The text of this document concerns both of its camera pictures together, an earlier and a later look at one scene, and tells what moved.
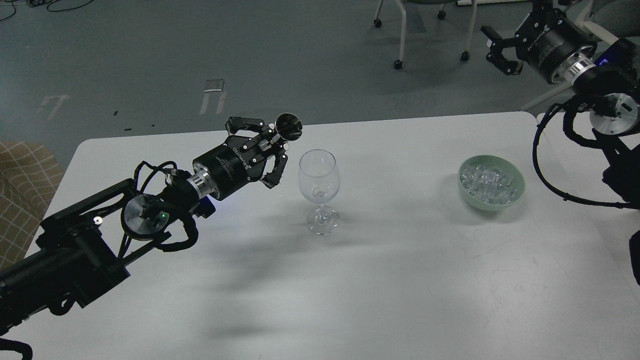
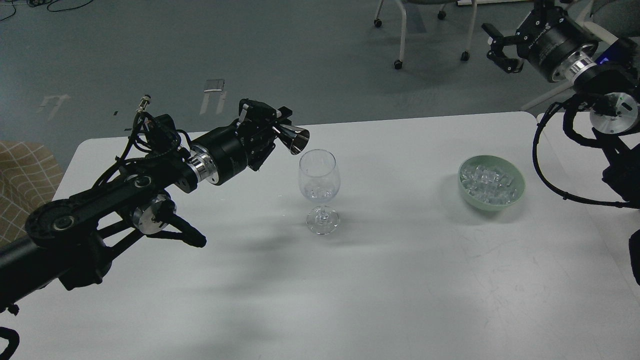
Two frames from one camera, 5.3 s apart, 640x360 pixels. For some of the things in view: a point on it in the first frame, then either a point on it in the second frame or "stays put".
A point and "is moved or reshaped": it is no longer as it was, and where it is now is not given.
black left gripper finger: x=235 y=123 → x=257 y=112
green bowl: x=491 y=182 stays put
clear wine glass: x=319 y=181 stays put
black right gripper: x=547 y=40 stays put
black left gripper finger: x=272 y=179 → x=282 y=113
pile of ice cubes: x=489 y=185 stays put
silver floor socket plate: x=214 y=85 stays put
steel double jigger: x=289 y=126 is moved or reshaped
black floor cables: x=35 y=3 stays put
